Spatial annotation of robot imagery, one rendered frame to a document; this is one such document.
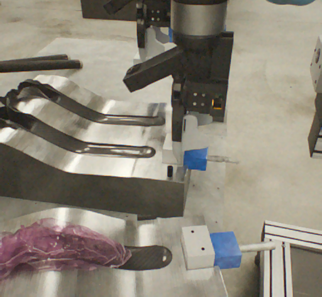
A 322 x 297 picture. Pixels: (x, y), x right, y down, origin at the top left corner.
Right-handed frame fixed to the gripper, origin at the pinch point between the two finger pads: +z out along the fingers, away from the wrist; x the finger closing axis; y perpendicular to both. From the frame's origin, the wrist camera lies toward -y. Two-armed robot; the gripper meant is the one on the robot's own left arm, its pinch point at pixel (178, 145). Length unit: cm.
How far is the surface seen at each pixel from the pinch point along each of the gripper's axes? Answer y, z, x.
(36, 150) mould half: -24.0, 0.4, -5.2
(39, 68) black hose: -48, 7, 41
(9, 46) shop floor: -213, 91, 269
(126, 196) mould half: -7.8, 7.0, -6.9
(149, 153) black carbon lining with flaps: -5.1, 2.5, 0.1
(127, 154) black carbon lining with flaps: -9.3, 3.0, -0.2
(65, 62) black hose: -43, 7, 49
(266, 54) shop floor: 49, 91, 296
